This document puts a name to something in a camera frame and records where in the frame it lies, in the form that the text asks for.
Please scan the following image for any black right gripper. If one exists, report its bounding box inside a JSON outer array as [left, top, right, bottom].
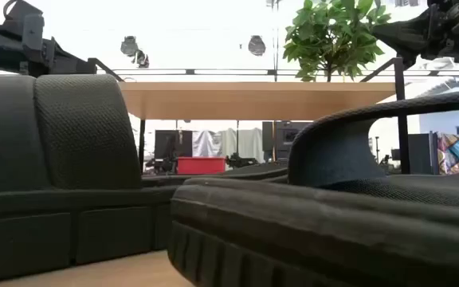
[[372, 0, 459, 68]]

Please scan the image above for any black foam slide sandal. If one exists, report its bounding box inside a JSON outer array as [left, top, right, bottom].
[[0, 73, 290, 285], [167, 87, 459, 287]]

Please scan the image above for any wooden shelf with black legs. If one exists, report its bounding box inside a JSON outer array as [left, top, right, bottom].
[[88, 57, 410, 175]]

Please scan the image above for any green potted plant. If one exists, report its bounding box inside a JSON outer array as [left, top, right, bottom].
[[282, 0, 393, 84]]

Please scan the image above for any dark grey partition panel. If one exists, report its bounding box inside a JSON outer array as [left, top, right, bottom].
[[407, 133, 440, 175]]

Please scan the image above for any black screen panel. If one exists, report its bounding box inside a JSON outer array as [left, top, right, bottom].
[[154, 129, 194, 160]]

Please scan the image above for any black cabinet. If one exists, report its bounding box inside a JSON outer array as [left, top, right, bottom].
[[261, 120, 312, 163]]

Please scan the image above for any red plastic bin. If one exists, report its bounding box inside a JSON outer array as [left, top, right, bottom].
[[176, 156, 227, 175]]

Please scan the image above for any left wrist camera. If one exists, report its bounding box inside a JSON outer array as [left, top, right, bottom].
[[1, 0, 46, 52]]

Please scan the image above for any long horizontal rail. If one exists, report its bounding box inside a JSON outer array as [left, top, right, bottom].
[[0, 67, 459, 77]]

